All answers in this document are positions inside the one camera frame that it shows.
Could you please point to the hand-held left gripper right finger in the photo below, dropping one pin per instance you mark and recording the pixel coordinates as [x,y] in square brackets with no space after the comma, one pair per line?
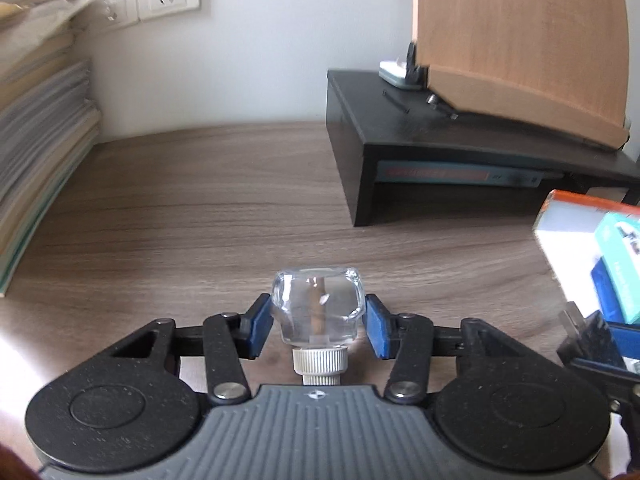
[377,327]

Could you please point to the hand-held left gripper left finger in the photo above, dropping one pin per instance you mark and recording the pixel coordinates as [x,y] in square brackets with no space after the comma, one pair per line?
[261,330]

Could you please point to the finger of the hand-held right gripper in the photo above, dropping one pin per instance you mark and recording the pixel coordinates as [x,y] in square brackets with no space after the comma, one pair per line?
[632,340]
[620,380]

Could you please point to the black charger adapter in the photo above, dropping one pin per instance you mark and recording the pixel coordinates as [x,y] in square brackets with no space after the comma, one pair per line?
[595,332]

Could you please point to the blue tissue box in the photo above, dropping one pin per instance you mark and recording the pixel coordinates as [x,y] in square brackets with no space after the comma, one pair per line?
[607,290]

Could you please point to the clear glass bottle white cap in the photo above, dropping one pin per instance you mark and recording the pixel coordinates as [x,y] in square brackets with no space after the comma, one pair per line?
[320,305]

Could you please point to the green and white box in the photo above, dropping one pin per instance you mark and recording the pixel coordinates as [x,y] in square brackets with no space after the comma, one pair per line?
[622,255]

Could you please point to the orange and white cardboard box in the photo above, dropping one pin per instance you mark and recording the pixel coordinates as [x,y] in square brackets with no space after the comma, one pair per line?
[565,230]

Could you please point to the grey book red stripe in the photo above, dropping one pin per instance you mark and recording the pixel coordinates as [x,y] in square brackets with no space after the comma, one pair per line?
[450,174]

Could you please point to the black monitor riser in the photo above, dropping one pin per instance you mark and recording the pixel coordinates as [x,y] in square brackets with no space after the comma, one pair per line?
[380,125]

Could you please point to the white grey small device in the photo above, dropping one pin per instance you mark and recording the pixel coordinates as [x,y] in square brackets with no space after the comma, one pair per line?
[395,75]

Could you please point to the stack of books and papers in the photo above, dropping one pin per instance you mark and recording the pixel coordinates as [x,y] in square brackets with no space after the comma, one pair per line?
[35,135]

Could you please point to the wooden book stand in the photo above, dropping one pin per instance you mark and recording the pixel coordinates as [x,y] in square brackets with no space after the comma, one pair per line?
[520,35]

